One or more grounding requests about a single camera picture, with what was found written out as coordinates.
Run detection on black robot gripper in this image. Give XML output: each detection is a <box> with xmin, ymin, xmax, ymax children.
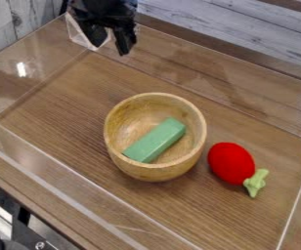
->
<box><xmin>69</xmin><ymin>0</ymin><xmax>138</xmax><ymax>56</ymax></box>

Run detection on green rectangular block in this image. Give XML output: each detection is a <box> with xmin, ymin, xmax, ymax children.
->
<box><xmin>122</xmin><ymin>117</ymin><xmax>186</xmax><ymax>163</ymax></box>

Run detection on brown wooden bowl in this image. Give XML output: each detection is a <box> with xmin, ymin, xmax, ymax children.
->
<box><xmin>103</xmin><ymin>93</ymin><xmax>207</xmax><ymax>182</ymax></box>

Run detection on clear acrylic tray walls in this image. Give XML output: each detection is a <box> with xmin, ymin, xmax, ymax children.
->
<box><xmin>0</xmin><ymin>19</ymin><xmax>301</xmax><ymax>250</ymax></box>

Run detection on red plush strawberry toy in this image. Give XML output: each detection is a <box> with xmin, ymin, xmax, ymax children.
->
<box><xmin>207</xmin><ymin>142</ymin><xmax>270</xmax><ymax>198</ymax></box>

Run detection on clear acrylic corner bracket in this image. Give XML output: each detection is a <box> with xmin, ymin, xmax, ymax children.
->
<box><xmin>66</xmin><ymin>14</ymin><xmax>111</xmax><ymax>51</ymax></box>

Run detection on black table leg bracket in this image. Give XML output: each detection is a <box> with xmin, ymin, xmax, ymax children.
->
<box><xmin>11</xmin><ymin>206</ymin><xmax>70</xmax><ymax>250</ymax></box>

